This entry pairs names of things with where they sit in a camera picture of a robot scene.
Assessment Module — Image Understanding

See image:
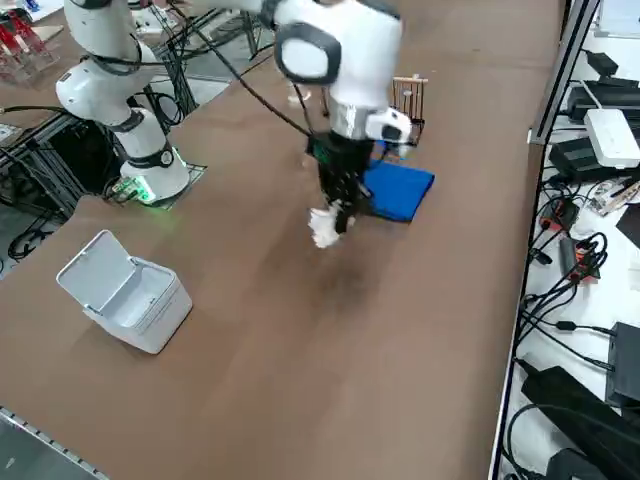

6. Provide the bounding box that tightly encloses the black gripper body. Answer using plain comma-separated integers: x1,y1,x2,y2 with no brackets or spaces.
306,131,377,176

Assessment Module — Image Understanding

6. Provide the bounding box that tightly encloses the white tissue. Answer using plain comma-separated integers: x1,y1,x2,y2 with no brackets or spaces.
308,201,347,250

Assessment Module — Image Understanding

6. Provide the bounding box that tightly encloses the white trash bin with lid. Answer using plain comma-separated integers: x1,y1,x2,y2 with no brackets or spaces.
55,229,194,356

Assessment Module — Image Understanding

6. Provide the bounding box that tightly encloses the folded blue cloth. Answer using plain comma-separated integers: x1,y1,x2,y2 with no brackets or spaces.
357,158,437,225

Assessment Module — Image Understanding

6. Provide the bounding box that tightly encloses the clear bottle with white cap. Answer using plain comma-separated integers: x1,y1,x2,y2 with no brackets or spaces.
287,82,321,169

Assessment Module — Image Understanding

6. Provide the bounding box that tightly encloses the black orange connector block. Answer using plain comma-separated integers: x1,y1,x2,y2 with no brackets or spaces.
541,198,580,232
558,237,602,284

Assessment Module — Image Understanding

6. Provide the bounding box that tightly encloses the black power adapter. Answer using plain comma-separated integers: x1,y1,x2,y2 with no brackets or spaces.
548,136,599,180

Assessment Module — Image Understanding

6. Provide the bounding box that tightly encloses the white router box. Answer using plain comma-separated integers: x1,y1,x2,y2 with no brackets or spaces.
583,108,640,169

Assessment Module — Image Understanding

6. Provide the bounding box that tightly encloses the flat black device box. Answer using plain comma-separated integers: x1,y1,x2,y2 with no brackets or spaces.
566,78,640,122

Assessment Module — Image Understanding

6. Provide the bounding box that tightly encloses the small black power brick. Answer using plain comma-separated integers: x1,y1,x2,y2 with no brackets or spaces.
585,49,620,76

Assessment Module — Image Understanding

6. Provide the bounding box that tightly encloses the black bag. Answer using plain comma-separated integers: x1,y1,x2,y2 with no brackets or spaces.
520,366,640,480

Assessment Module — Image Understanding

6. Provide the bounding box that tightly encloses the tall black box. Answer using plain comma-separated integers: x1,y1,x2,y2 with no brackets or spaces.
603,321,640,407

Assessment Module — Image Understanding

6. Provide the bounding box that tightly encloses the red clear acrylic rack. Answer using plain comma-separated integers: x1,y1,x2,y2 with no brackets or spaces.
0,8,63,87

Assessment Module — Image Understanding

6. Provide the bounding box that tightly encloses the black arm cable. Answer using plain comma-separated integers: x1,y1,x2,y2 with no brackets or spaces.
164,0,321,141

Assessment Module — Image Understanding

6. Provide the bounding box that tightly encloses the aluminium frame post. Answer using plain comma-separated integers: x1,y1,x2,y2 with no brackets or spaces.
526,0,602,147

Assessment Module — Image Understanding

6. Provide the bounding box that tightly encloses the black metal frame stand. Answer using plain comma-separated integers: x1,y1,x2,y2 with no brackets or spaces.
0,108,124,224

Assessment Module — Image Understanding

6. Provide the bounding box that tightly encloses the aluminium table edge rail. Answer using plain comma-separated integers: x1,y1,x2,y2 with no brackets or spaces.
0,403,110,480

